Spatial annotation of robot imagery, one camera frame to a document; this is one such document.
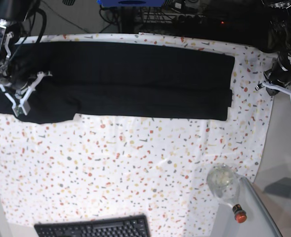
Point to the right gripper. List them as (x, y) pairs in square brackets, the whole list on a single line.
[(16, 85)]

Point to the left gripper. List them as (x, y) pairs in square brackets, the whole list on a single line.
[(280, 73)]

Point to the black t-shirt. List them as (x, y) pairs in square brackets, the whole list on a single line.
[(121, 79)]

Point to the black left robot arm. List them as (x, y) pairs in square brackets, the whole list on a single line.
[(281, 26)]

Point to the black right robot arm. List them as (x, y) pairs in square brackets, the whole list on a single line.
[(13, 13)]

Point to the black power strip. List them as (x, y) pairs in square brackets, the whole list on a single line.
[(168, 18)]

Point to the terrazzo pattern tablecloth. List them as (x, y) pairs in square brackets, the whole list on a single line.
[(101, 167)]

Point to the clear glass bottle red cap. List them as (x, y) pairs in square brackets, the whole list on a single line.
[(224, 185)]

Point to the blue box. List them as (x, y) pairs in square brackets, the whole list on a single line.
[(131, 3)]

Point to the black computer keyboard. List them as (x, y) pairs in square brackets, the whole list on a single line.
[(132, 226)]

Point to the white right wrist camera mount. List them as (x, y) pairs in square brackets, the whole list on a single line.
[(21, 106)]

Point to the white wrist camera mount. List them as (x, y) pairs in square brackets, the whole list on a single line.
[(21, 106), (274, 89)]

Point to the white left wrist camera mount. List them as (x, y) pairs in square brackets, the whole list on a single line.
[(274, 89)]

